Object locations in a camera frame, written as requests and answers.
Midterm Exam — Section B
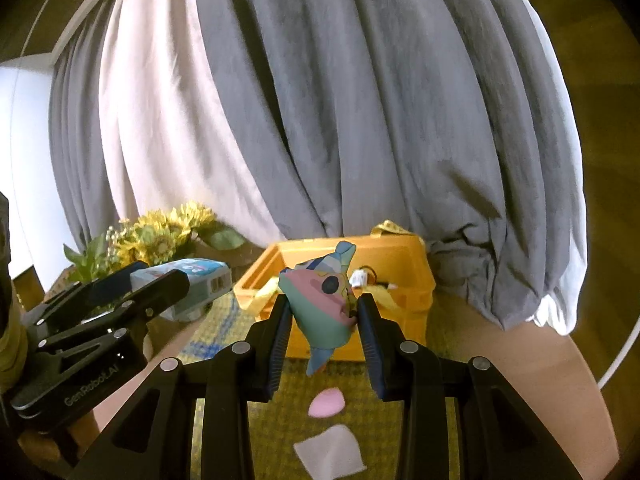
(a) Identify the yellow green plaid blanket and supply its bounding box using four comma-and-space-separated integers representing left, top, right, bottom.
175, 292, 461, 480

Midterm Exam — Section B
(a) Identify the grey curtain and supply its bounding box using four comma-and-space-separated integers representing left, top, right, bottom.
47, 0, 588, 336

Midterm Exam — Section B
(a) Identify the pink oval pad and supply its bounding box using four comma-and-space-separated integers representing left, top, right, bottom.
307, 387, 346, 418

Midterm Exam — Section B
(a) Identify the white square cloth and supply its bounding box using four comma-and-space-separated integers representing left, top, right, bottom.
293, 424, 366, 478

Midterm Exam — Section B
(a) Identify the pale pink curtain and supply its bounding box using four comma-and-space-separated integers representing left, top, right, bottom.
97, 0, 286, 246

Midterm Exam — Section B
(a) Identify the white ring tube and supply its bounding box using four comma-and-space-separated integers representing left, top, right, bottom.
595, 305, 640, 391

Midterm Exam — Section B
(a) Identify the pink teal fish plush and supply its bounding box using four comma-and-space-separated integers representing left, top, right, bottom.
277, 241, 358, 376

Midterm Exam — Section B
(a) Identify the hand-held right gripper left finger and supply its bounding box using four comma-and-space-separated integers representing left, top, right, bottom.
70, 294, 293, 480

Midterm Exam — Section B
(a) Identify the orange plastic crate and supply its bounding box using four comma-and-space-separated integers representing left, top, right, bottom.
234, 234, 435, 363

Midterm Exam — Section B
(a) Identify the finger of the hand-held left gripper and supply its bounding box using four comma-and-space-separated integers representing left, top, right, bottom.
37, 269, 191, 356
22, 260, 151, 342

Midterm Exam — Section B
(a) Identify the sunflower bouquet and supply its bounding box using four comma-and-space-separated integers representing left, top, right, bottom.
107, 202, 246, 267

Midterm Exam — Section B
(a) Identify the white cabinet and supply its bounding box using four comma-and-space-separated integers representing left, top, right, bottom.
0, 57, 66, 281

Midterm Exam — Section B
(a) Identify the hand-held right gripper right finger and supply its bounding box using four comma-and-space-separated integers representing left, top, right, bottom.
356, 292, 583, 480

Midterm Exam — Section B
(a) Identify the blue white tissue pack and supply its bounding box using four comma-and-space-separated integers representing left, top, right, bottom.
130, 258, 233, 322

